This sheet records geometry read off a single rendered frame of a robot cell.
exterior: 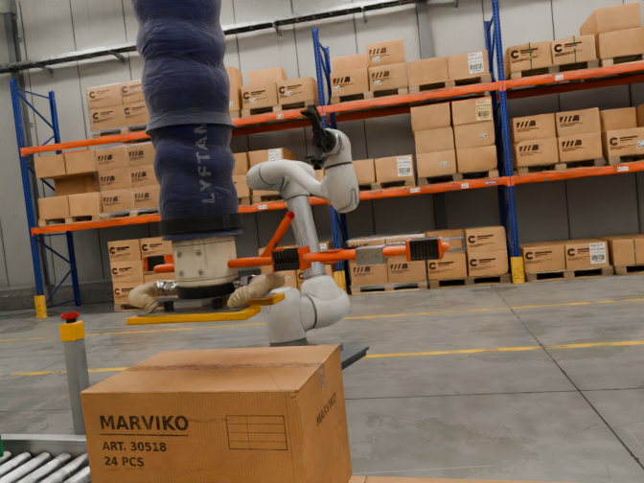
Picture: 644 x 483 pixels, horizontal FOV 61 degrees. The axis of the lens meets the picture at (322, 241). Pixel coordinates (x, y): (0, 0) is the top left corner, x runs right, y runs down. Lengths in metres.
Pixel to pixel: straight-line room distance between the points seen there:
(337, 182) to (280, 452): 0.95
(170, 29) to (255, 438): 1.02
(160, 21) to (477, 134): 7.43
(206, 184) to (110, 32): 10.63
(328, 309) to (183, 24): 1.31
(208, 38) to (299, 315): 1.19
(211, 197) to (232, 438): 0.60
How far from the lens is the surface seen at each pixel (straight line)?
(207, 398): 1.39
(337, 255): 1.38
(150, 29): 1.54
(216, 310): 1.40
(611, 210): 10.36
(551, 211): 10.11
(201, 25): 1.53
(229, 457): 1.43
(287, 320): 2.23
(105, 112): 10.14
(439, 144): 8.63
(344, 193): 1.90
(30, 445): 2.48
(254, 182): 2.38
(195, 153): 1.45
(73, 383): 2.50
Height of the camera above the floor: 1.34
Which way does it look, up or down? 3 degrees down
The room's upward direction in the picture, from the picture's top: 6 degrees counter-clockwise
